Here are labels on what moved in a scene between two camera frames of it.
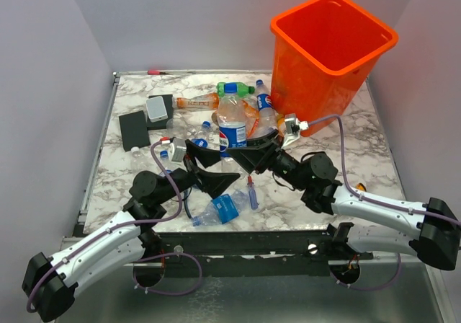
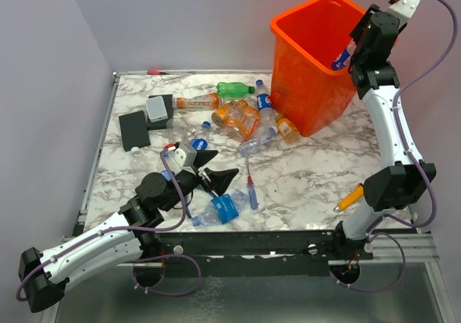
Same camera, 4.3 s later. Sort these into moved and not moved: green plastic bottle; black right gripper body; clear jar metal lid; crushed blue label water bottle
Moved: black right gripper body
Not moved: crushed blue label water bottle; green plastic bottle; clear jar metal lid
